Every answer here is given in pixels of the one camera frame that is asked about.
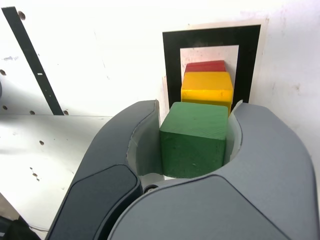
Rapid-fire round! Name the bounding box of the red cube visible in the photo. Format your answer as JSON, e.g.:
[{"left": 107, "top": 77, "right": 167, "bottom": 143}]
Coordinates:
[{"left": 185, "top": 59, "right": 227, "bottom": 74}]

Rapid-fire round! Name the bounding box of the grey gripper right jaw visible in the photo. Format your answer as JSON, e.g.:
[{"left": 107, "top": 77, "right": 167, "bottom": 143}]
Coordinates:
[{"left": 107, "top": 99, "right": 320, "bottom": 240}]

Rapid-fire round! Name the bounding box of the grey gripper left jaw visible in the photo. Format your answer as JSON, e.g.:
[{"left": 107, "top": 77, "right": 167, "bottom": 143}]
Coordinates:
[{"left": 46, "top": 99, "right": 166, "bottom": 240}]

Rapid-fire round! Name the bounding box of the black background object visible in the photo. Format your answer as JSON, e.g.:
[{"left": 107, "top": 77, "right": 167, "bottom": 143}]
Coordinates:
[{"left": 0, "top": 213, "right": 41, "bottom": 240}]

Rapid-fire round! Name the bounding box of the yellow cube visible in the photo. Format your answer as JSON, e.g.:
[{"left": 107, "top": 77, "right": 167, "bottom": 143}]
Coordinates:
[{"left": 180, "top": 71, "right": 234, "bottom": 111}]

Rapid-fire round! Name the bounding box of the green cube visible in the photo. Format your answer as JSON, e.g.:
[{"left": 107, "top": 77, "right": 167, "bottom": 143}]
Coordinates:
[{"left": 159, "top": 101, "right": 230, "bottom": 180}]

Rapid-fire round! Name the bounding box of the black tape square outline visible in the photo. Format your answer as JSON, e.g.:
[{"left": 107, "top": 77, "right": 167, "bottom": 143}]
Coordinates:
[{"left": 161, "top": 23, "right": 262, "bottom": 115}]

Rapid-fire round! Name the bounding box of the black tape strip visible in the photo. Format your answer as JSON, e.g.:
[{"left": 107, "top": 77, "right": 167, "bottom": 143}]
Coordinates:
[{"left": 0, "top": 6, "right": 65, "bottom": 117}]

